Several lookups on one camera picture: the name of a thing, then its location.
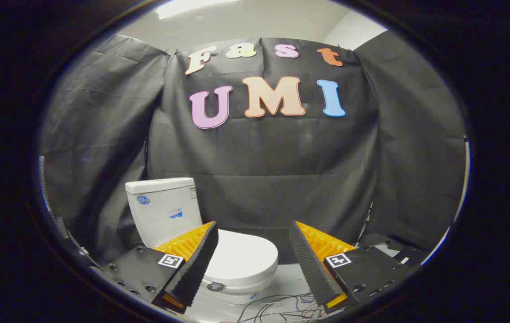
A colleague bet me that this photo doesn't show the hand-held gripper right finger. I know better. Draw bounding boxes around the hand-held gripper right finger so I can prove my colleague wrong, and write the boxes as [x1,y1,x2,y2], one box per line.
[289,221,402,314]

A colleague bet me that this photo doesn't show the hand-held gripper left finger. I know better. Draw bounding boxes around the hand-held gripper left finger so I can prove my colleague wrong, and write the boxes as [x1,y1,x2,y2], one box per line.
[101,221,219,314]

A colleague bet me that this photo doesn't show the white toilet lid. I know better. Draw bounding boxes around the white toilet lid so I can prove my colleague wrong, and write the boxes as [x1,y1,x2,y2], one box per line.
[201,229,279,292]

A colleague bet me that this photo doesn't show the white toilet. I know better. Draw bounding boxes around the white toilet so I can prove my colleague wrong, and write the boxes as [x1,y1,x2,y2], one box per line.
[125,178,279,306]

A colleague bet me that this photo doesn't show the black backdrop cloth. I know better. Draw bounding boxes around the black backdrop cloth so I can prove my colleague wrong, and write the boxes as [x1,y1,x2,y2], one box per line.
[39,31,467,265]

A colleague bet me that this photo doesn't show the tangle of floor cables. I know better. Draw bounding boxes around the tangle of floor cables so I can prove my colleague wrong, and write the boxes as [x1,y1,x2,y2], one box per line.
[237,292,327,323]

